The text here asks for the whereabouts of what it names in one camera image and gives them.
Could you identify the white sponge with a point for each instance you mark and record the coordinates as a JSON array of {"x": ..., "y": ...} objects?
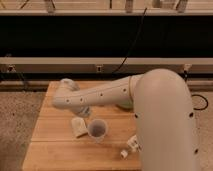
[{"x": 78, "y": 126}]

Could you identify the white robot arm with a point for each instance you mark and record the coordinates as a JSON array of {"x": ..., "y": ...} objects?
[{"x": 164, "y": 114}]

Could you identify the white plastic bottle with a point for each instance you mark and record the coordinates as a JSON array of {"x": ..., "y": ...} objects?
[{"x": 132, "y": 146}]

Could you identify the wooden bamboo board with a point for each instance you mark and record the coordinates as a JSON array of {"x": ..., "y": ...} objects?
[{"x": 54, "y": 147}]

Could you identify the green bowl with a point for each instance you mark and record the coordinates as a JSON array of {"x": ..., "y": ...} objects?
[{"x": 125, "y": 105}]

